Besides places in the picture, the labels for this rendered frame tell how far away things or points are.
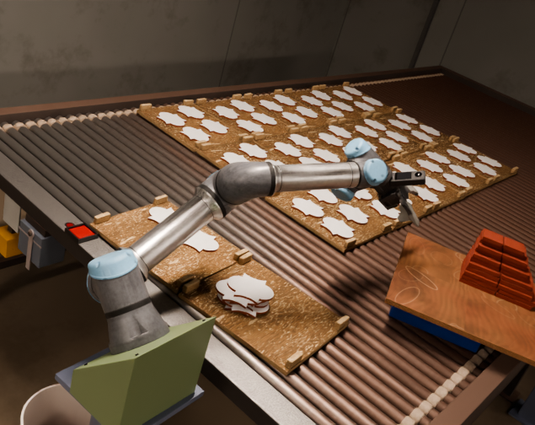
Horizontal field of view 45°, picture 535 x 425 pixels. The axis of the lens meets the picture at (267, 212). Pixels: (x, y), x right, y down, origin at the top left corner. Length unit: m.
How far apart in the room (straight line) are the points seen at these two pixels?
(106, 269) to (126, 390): 0.29
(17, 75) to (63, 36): 0.41
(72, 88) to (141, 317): 3.48
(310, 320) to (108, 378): 0.72
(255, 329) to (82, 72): 3.34
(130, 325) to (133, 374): 0.16
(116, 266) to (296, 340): 0.60
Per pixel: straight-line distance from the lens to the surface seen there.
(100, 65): 5.02
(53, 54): 4.74
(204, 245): 2.18
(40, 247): 2.30
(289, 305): 2.04
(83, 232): 2.16
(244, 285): 1.98
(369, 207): 2.82
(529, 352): 2.16
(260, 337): 1.89
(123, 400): 1.54
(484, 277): 2.33
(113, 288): 1.60
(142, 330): 1.60
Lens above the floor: 2.11
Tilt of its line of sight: 28 degrees down
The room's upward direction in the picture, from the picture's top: 17 degrees clockwise
